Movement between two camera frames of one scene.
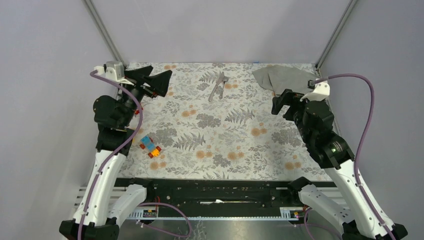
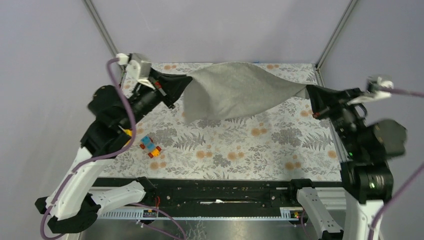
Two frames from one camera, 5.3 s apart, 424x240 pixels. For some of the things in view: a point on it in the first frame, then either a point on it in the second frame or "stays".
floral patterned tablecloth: x=215 y=122 stays
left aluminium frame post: x=91 y=8 stays
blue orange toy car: x=147 y=142 stays
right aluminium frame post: x=349 y=10 stays
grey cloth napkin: x=277 y=78 -> x=222 y=90
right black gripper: x=287 y=96 -> x=323 y=99
